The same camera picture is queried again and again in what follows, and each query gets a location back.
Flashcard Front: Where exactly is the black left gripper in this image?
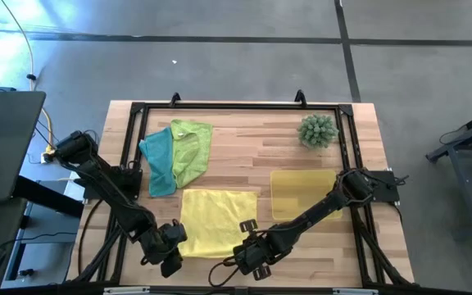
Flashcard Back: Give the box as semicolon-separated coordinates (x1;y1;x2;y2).
139;220;188;279

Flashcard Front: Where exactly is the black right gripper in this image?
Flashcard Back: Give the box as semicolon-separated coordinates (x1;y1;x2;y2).
234;219;290;282

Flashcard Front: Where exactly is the yellow microfiber towel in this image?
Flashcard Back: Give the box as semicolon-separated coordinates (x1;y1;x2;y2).
177;188;259;260

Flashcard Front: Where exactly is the teal microfiber towel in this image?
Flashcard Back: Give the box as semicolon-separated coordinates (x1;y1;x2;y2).
138;126;179;198

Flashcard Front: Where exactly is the green microfiber towel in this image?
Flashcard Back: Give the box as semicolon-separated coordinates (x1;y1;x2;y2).
170;118;214;189

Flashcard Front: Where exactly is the yellow translucent plastic basket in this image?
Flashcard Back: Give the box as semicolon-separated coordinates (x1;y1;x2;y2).
269;169;343;222

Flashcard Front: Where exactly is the green artificial succulent plant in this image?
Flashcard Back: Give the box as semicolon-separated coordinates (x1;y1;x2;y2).
296;113;339;149

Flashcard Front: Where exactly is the yellow power plug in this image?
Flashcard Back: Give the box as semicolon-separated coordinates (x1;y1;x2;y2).
40;147;59;165

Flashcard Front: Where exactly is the dark grey desk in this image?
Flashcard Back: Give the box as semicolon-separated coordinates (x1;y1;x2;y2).
0;90;48;204

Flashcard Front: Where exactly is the black metal cart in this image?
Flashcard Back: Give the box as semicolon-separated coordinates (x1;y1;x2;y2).
425;104;472;241

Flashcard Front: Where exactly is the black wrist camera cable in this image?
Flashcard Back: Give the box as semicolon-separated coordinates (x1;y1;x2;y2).
207;256;243;288

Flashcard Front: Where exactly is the silver metal bracket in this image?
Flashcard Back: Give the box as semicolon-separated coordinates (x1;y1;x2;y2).
332;288;379;295
102;286;152;295

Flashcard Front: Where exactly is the black aluminium table frame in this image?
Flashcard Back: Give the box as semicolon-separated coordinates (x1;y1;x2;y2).
66;101;415;288

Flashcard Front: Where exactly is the yellow floor cable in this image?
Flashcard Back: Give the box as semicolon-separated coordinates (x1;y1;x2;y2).
0;0;55;152

